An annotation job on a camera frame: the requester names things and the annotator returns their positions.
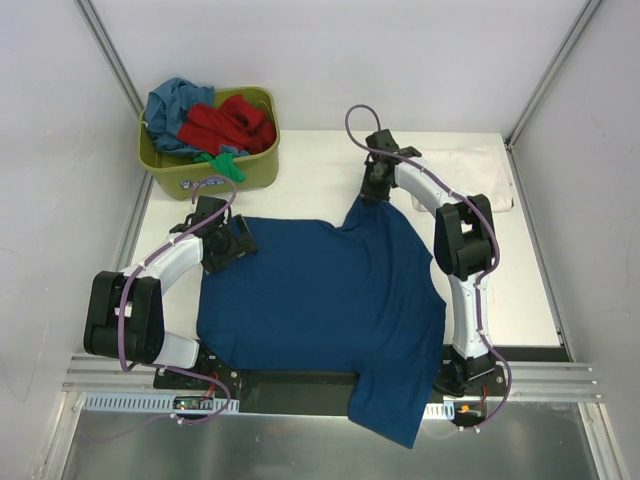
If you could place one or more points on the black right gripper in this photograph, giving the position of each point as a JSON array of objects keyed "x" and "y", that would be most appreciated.
[{"x": 375, "y": 185}]

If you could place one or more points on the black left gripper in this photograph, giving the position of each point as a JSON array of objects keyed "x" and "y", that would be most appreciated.
[{"x": 236, "y": 245}]

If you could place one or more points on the dark blue printed t-shirt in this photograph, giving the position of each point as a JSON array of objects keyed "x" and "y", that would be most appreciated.
[{"x": 356, "y": 298}]

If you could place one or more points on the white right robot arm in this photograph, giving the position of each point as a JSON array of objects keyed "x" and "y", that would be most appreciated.
[{"x": 464, "y": 249}]

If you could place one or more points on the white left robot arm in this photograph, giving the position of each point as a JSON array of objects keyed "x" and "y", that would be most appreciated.
[{"x": 125, "y": 318}]

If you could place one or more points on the green t-shirt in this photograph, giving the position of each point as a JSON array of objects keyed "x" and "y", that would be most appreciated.
[{"x": 223, "y": 164}]

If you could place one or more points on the olive green plastic bin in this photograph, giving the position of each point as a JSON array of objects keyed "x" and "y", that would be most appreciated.
[{"x": 178, "y": 175}]

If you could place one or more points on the white folded t-shirt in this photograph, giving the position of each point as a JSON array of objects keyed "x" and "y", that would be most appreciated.
[{"x": 472, "y": 170}]

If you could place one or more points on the red t-shirt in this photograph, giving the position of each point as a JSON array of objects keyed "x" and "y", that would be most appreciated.
[{"x": 235, "y": 124}]

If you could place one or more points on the light blue t-shirt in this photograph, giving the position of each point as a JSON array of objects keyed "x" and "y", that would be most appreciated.
[{"x": 166, "y": 112}]

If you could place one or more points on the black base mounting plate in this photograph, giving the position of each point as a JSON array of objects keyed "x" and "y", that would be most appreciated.
[{"x": 321, "y": 393}]

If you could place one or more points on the white slotted cable duct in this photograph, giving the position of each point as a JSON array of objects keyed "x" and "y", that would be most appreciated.
[{"x": 159, "y": 403}]

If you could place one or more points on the right aluminium frame post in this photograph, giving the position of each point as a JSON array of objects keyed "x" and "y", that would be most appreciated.
[{"x": 566, "y": 48}]

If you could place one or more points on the aluminium frame post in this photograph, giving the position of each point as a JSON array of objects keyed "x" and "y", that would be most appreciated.
[
  {"x": 90, "y": 15},
  {"x": 566, "y": 48}
]

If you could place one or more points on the left aluminium frame post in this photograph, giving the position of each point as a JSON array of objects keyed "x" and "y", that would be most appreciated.
[{"x": 90, "y": 15}]

